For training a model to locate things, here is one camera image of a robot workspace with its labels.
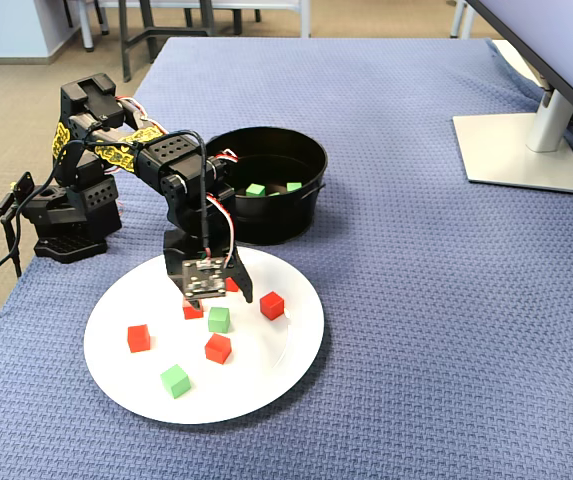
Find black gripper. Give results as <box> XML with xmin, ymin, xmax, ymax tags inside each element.
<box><xmin>162</xmin><ymin>227</ymin><xmax>256</xmax><ymax>313</ymax></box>

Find white round plate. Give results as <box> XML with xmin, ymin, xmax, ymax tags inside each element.
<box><xmin>83</xmin><ymin>245</ymin><xmax>326</xmax><ymax>426</ymax></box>

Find black round pot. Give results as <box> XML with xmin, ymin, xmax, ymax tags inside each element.
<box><xmin>205</xmin><ymin>126</ymin><xmax>329</xmax><ymax>246</ymax></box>

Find blue woven table cloth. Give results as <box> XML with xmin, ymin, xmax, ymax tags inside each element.
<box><xmin>0</xmin><ymin>37</ymin><xmax>573</xmax><ymax>480</ymax></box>

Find monitor with silver stand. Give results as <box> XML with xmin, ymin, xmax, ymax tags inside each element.
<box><xmin>452</xmin><ymin>0</ymin><xmax>573</xmax><ymax>196</ymax></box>

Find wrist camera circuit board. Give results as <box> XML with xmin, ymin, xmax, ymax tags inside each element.
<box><xmin>180</xmin><ymin>257</ymin><xmax>229</xmax><ymax>300</ymax></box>

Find thin black camera cable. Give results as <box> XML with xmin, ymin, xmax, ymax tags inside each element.
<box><xmin>48</xmin><ymin>129</ymin><xmax>213</xmax><ymax>261</ymax></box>

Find grey metal chair frame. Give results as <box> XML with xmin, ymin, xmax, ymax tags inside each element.
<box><xmin>115</xmin><ymin>0</ymin><xmax>217</xmax><ymax>84</ymax></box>

